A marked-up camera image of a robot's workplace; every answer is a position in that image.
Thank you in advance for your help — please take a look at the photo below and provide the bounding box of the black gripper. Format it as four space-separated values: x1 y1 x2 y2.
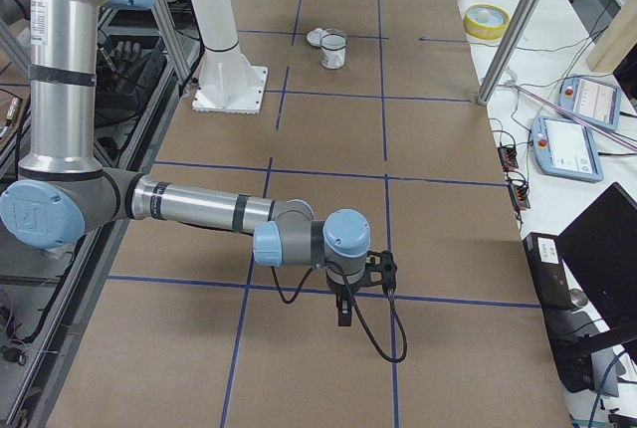
326 278 359 326

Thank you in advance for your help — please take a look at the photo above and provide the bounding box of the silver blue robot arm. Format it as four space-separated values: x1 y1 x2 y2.
1 0 371 326

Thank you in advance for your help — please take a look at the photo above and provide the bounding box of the white enamel cup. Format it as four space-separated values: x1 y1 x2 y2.
320 50 346 70

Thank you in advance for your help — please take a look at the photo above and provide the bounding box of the black computer box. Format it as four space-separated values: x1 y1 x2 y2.
523 232 588 311

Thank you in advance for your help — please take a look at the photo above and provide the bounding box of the orange black connector module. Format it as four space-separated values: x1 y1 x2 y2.
498 145 519 171

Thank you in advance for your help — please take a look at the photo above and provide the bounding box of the black laptop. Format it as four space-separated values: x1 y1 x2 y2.
557 182 637 327

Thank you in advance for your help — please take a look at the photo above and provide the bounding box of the near blue teach pendant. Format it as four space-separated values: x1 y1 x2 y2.
531 116 604 182

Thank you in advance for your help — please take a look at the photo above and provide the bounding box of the blue teach pendant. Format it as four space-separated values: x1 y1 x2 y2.
531 116 604 182
559 76 620 131

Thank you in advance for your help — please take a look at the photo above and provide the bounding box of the yellow tape roll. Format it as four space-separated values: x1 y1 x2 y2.
463 4 511 40

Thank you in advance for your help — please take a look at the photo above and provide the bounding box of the far blue teach pendant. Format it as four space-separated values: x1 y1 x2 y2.
559 76 620 131

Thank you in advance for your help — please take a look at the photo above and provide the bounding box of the wooden board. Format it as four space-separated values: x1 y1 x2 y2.
586 0 637 73

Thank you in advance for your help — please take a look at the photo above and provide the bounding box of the black camera cable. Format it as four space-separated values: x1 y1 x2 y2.
271 264 408 364

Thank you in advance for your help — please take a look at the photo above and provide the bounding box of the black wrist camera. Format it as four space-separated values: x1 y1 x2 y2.
362 250 398 297

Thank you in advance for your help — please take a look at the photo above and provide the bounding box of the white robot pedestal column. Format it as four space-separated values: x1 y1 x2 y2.
191 0 268 114

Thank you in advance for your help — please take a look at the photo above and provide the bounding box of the aluminium frame post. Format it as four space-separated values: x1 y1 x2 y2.
477 0 539 106

